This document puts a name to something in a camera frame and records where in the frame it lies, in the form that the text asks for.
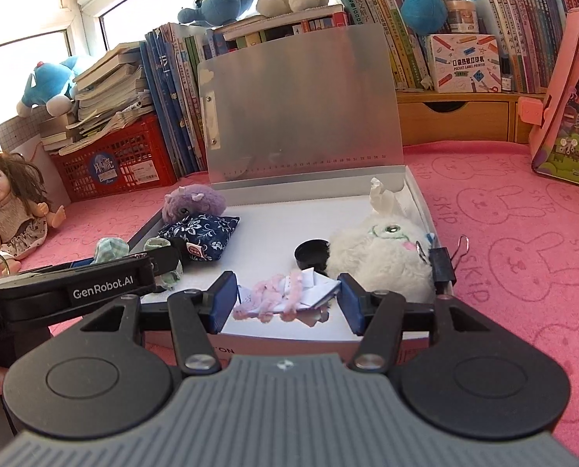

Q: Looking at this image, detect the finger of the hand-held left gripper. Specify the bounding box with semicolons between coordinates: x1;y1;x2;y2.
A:
146;244;183;279
43;252;146;274

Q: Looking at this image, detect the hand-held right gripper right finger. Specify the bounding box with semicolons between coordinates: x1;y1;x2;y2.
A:
337;272;502;375

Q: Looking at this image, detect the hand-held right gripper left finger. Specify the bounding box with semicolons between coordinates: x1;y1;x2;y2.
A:
77;270;241;376

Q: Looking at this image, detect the green checked cloth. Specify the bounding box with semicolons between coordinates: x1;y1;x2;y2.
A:
93;236;184;289

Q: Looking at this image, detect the white printed paper slip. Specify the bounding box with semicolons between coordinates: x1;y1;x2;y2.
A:
272;267;343;315

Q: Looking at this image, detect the pink pipe cleaner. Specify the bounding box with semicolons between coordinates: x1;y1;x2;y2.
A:
232;269;317;323

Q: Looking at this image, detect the purple plush toy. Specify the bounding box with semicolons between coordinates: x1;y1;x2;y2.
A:
161;185;228;225

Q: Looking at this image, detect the black round lid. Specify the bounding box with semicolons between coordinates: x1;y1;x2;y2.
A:
294;239;332;274

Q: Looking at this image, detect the grey cardboard box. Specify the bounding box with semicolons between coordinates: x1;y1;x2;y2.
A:
126;23;458;360

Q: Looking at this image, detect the blue floral pouch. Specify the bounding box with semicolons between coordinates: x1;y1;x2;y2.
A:
159;213;241;262

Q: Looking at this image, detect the clear glass pitcher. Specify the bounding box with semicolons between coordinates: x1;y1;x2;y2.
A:
0;251;22;283

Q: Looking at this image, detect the black binder clip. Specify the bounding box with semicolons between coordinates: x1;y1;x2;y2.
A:
428;234;470;286

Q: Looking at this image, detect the red plastic crate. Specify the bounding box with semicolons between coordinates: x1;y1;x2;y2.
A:
51;112;183;203

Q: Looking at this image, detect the brown-haired doll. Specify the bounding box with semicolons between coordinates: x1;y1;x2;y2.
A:
0;151;67;278

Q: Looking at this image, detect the row of blue upright books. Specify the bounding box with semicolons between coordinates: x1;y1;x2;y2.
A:
141;22;213;179

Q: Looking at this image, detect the pink rabbit-print table cloth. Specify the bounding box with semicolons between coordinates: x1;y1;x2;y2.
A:
0;139;579;463

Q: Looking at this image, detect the stack of worn books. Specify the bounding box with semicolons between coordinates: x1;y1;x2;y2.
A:
39;41;157;157

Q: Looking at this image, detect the blue plush toy with tag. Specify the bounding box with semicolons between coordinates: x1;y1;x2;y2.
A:
16;53;96;118

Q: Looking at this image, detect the wooden drawer organizer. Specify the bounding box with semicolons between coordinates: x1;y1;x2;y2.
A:
395;88;546;148

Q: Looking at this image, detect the small flat book stack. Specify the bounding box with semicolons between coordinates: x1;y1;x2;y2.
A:
206;4;351;52

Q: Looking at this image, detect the label printer box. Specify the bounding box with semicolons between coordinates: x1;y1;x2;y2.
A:
426;33;502;95

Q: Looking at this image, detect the row of colourful books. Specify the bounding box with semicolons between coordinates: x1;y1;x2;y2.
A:
326;0;578;94

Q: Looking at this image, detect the pink triangular bag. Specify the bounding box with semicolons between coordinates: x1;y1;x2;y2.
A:
516;5;579;191

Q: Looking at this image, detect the clear round container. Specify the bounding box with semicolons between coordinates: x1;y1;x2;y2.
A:
445;0;478;35

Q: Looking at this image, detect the white window frame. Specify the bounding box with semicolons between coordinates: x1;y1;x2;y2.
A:
0;0;183;59

